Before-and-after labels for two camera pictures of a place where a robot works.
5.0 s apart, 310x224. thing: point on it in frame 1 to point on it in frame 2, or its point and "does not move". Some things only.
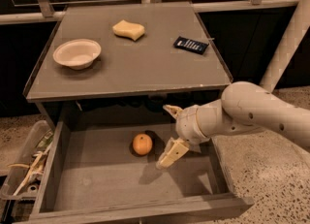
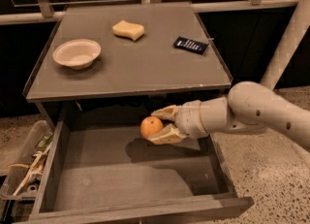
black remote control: (190, 45) does not move
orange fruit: (142, 144) to (150, 126)
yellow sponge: (130, 30) does not move
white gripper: (187, 125) to (190, 119)
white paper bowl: (77, 53) does not move
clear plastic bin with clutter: (23, 177) does not move
